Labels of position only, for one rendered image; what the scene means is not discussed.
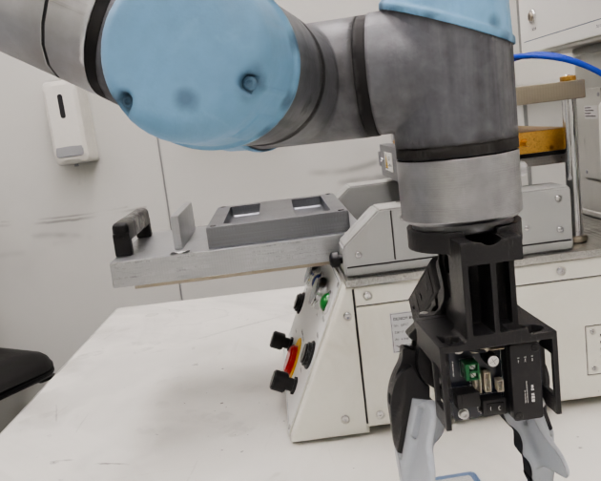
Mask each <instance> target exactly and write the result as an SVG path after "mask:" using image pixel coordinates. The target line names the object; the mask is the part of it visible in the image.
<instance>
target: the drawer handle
mask: <svg viewBox="0 0 601 481"><path fill-rule="evenodd" d="M112 229H113V240H114V251H115V255H116V256H117V257H123V256H131V255H132V254H133V253H134V249H133V243H132V238H133V237H135V236H137V237H138V238H147V237H150V236H151V235H152V234H153V233H152V227H151V221H150V217H149V212H148V210H147V209H146V208H139V209H135V210H134V211H133V212H131V213H130V214H128V215H127V216H125V217H124V218H122V219H121V220H119V221H117V222H116V223H114V224H113V227H112Z"/></svg>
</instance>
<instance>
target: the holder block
mask: <svg viewBox="0 0 601 481"><path fill-rule="evenodd" d="M349 228H350V222H349V214H348V210H347V209H346V208H345V207H344V205H343V204H342V203H341V202H340V201H339V200H338V199H337V197H336V196H335V195H334V194H333V193H331V194H330V193H328V194H323V195H315V196H308V197H300V198H292V199H278V200H270V201H263V202H255V203H247V204H240V205H232V206H221V207H219V208H218V209H217V211H216V212H215V213H214V215H213V217H212V218H211V220H210V222H209V224H208V225H207V227H206V234H207V241H208V247H209V249H212V248H220V247H227V246H235V245H243V244H250V243H258V242H266V241H280V240H288V239H295V238H303V237H311V236H318V235H326V234H334V233H341V232H347V230H348V229H349Z"/></svg>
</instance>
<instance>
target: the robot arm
mask: <svg viewBox="0 0 601 481"><path fill-rule="evenodd" d="M515 44H516V39H515V35H514V34H513V33H512V25H511V16H510V8H509V0H381V1H380V3H379V11H374V12H369V13H368V14H365V15H356V16H352V17H345V18H339V19H333V20H326V21H320V22H313V23H304V22H302V21H301V20H299V18H297V17H296V16H295V15H293V14H292V13H290V12H289V11H287V10H285V9H284V8H282V7H281V6H279V5H278V4H277V3H276V2H275V1H274V0H0V52H3V53H5V54H7V55H9V56H11V57H14V58H16V59H18V60H20V61H23V62H25V63H27V64H29V65H31V66H34V67H35V68H37V69H39V70H41V71H44V72H46V73H49V74H51V75H54V76H56V77H58V78H60V79H63V80H65V81H67V82H69V83H71V84H73V85H75V86H77V87H79V88H81V89H84V90H86V91H88V92H90V93H93V94H96V95H99V96H101V97H103V98H105V99H107V100H109V101H111V102H113V103H114V104H116V105H119V107H120V108H121V110H122V111H123V112H124V114H125V115H126V116H127V117H128V118H129V119H130V120H131V121H132V122H133V123H134V124H135V125H136V126H137V127H138V128H140V129H141V130H143V131H145V132H146V133H148V134H150V135H152V136H155V137H157V138H160V139H163V140H166V141H170V142H172V143H174V144H177V145H180V146H183V147H187V148H191V149H197V150H204V151H217V150H223V151H228V152H234V151H251V152H256V153H262V152H268V151H272V150H274V149H276V148H279V147H288V146H297V145H305V144H314V143H323V142H331V141H340V140H348V139H357V138H366V137H372V136H381V135H390V134H393V135H394V140H395V148H396V157H397V161H396V164H397V174H398V183H399V193H400V203H401V211H402V219H403V220H404V221H405V222H406V223H408V224H409V225H407V227H406V231H407V240H408V248H409V249H410V250H412V251H415V252H420V253H426V254H438V257H437V258H432V259H431V260H430V262H429V264H428V266H427V267H426V269H425V272H424V273H423V275H422V277H421V278H420V279H419V281H418V283H417V285H416V286H415V288H414V290H413V292H412V293H411V295H410V297H409V299H408V300H409V304H410V309H411V313H412V317H413V321H414V323H413V324H412V325H411V326H410V327H409V328H408V329H407V330H406V331H405V333H406V335H407V336H408V337H409V338H410V339H411V345H400V354H399V358H398V361H397V363H396V365H395V366H394V368H393V371H392V373H391V376H390V379H389V383H388V389H387V407H388V413H389V420H390V426H391V433H392V440H393V444H394V449H395V455H396V461H397V467H398V472H399V477H400V481H435V477H436V471H435V462H434V454H433V447H434V445H435V443H436V442H437V441H438V440H439V438H440V437H441V436H442V434H443V432H444V429H446V431H451V430H452V427H451V416H452V418H453V419H454V420H455V421H462V420H468V419H471V417H477V416H484V417H488V416H493V415H500V416H501V417H502V418H503V419H504V420H505V421H506V423H507V424H508V425H509V426H510V427H512V429H513V443H514V446H515V448H517V450H518V451H519V452H520V453H521V454H522V458H523V468H524V469H523V472H524V474H525V476H526V478H527V480H528V481H553V477H554V473H555V472H556V473H557V474H559V475H561V476H563V477H565V478H568V477H569V476H570V469H569V466H568V464H567V462H566V459H565V457H564V455H563V454H562V452H561V451H560V450H559V449H558V447H557V446H556V445H555V443H554V433H553V429H552V425H551V422H550V420H549V416H548V413H547V407H549V408H550V409H552V410H553V411H554V412H555V413H556V414H562V408H561V391H560V376H559V360H558V344H557V331H556V330H555V329H553V328H551V327H550V326H548V325H547V324H545V323H543V322H542V321H540V320H539V319H537V318H536V317H534V316H533V315H531V314H530V313H528V312H527V311H526V310H525V309H523V308H522V307H520V305H518V304H517V295H516V280H515V267H514V261H516V260H522V259H523V244H522V239H523V231H522V218H521V217H520V216H518V215H517V214H519V213H520V212H521V211H522V210H523V208H524V207H523V194H522V181H521V177H523V176H525V175H526V174H527V173H528V166H527V164H526V163H525V162H524V161H520V151H519V148H518V147H520V146H519V130H518V114H517V99H516V84H515V69H514V54H513V45H515ZM545 349H546V350H547V351H548V352H550V357H551V372H552V387H553V389H552V388H550V387H549V384H550V381H549V371H548V368H547V365H546V359H545ZM430 387H434V393H435V400H432V399H431V398H430ZM441 399H442V400H443V402H442V401H441ZM450 415H451V416H450Z"/></svg>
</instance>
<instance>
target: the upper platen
mask: <svg viewBox="0 0 601 481"><path fill-rule="evenodd" d="M518 130H519V146H520V147H518V148H519V151H520V161H524V162H525V163H526V164H527V166H528V167H532V166H540V165H548V164H555V163H563V162H565V154H564V137H563V127H552V126H518Z"/></svg>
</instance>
